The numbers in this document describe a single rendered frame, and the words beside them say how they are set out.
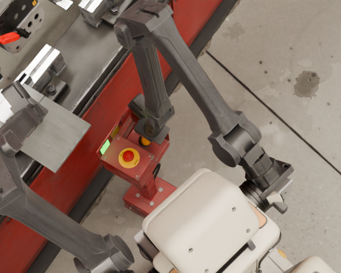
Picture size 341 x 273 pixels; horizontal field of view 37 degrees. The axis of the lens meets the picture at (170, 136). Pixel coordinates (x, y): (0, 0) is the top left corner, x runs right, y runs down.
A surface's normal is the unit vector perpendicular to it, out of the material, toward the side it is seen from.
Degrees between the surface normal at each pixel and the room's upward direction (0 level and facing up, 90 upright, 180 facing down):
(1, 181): 13
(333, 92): 0
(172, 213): 42
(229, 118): 38
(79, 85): 0
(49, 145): 0
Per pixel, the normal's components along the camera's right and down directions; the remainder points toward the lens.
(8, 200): 0.39, 0.62
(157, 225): -0.55, -0.65
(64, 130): -0.04, -0.35
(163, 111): 0.73, 0.51
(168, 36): 0.47, 0.05
